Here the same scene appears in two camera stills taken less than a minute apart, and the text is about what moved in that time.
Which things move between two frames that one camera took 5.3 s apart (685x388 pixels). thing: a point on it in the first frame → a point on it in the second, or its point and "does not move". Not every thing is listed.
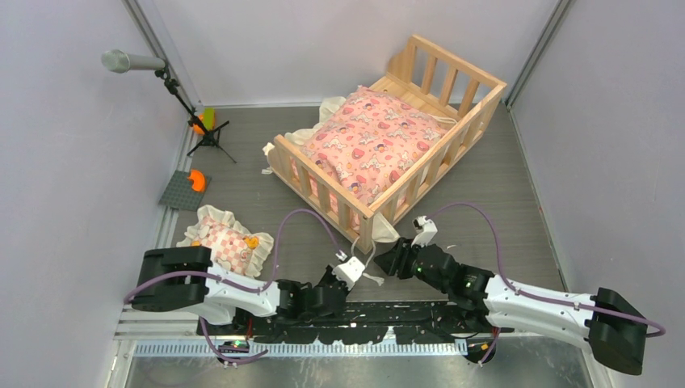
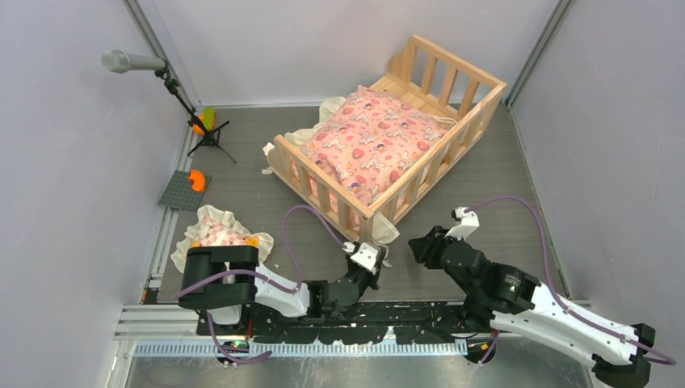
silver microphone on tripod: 118,61 does not move
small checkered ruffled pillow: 233,247 does not move
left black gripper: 329,274 → 373,278
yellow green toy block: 208,119 does not move
